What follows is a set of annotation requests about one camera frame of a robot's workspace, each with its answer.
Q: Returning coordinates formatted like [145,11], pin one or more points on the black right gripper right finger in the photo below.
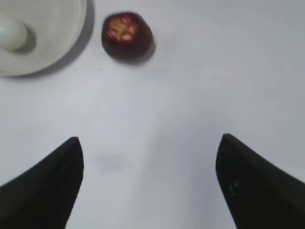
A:
[259,195]

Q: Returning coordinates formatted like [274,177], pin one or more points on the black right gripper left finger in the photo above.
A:
[43,196]

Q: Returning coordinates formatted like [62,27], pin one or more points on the white peeled egg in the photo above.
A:
[13,33]

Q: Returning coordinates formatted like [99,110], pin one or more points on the beige round plate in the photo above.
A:
[56,26]

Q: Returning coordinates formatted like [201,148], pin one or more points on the dark red apple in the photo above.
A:
[126,36]

